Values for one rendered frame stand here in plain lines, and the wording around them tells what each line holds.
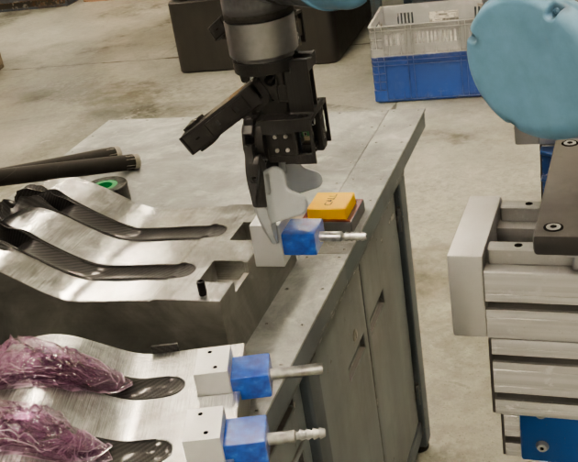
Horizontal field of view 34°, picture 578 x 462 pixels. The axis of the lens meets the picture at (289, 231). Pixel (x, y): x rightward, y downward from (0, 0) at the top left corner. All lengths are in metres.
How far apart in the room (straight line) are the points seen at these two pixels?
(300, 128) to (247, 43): 0.11
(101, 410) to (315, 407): 0.46
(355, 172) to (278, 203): 0.56
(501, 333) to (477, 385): 1.49
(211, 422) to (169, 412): 0.09
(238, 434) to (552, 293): 0.32
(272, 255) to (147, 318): 0.17
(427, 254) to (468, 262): 2.14
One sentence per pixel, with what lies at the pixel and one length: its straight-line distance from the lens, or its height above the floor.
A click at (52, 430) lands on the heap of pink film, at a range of 0.94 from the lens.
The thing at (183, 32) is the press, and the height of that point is 0.23.
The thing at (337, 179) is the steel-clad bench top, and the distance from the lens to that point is 1.59.
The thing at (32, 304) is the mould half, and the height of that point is 0.88.
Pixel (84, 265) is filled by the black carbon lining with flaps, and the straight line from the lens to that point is 1.26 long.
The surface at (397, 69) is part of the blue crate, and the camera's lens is 4.39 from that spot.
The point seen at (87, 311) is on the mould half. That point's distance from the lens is 1.18.
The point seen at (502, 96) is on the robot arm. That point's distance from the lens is 0.73.
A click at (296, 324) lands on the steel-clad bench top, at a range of 1.19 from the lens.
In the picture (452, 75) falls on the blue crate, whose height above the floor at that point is 0.11.
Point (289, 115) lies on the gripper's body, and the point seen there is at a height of 1.09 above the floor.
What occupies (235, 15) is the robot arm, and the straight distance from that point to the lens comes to 1.00.
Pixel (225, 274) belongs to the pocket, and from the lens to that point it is 1.19.
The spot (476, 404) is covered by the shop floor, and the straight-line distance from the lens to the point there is 2.36.
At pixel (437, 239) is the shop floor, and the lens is 3.12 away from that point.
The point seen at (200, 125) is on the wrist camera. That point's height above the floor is 1.08.
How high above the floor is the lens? 1.41
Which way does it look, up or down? 25 degrees down
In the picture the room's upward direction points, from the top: 9 degrees counter-clockwise
